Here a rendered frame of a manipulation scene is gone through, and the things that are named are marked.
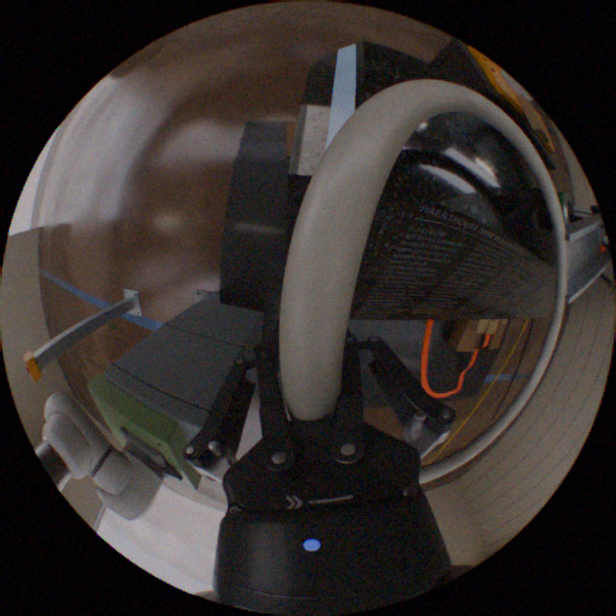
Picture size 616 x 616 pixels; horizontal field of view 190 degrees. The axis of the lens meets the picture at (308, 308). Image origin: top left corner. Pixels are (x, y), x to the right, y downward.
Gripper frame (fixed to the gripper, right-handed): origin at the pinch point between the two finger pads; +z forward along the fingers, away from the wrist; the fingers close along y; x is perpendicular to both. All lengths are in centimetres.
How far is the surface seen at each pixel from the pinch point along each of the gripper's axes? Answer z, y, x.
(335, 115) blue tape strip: 4.3, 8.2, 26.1
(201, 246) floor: 89, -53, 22
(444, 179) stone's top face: 0.8, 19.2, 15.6
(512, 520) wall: -184, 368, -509
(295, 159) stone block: 9.5, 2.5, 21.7
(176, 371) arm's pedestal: 25, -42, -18
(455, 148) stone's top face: 0.5, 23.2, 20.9
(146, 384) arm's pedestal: 15, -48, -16
